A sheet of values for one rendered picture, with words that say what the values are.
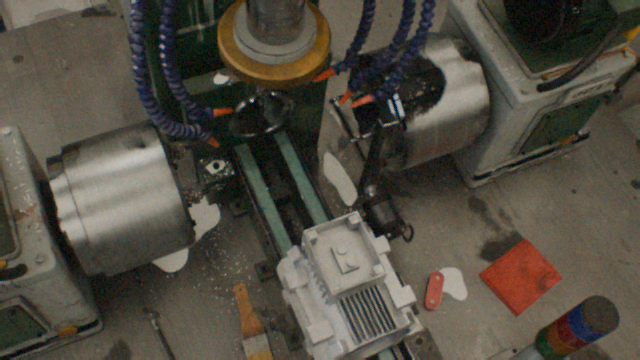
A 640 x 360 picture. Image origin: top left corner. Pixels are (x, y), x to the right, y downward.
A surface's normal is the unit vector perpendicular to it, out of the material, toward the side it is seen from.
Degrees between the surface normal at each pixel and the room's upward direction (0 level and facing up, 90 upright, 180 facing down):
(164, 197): 36
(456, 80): 21
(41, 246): 0
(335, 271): 0
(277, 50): 0
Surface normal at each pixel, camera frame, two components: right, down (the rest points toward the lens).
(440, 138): 0.41, 0.61
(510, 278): 0.11, -0.48
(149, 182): 0.22, -0.14
